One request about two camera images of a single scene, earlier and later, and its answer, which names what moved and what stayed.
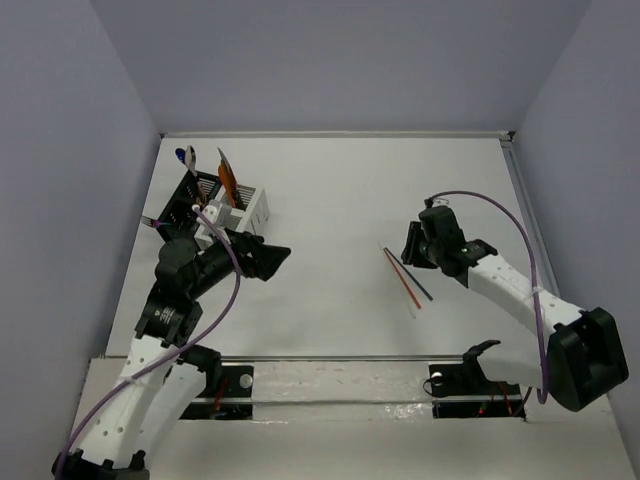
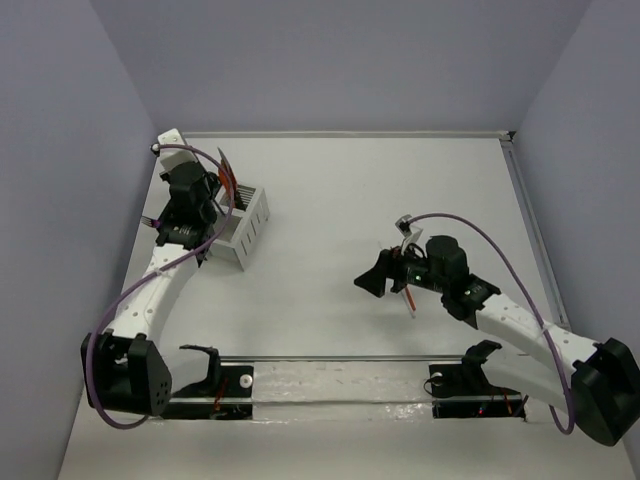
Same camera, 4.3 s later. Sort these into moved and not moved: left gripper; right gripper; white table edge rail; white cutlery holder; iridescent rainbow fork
Moved: left gripper; right gripper
Not moved: iridescent rainbow fork; white cutlery holder; white table edge rail
